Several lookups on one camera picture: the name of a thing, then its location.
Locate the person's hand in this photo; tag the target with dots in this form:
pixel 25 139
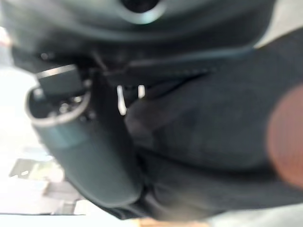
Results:
pixel 287 137

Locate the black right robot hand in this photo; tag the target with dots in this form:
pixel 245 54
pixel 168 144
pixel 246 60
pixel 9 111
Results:
pixel 90 151

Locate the grey flat object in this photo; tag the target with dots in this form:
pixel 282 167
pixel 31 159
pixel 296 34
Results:
pixel 28 169

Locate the dark fabric garment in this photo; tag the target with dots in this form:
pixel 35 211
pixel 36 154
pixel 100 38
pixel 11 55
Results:
pixel 203 132

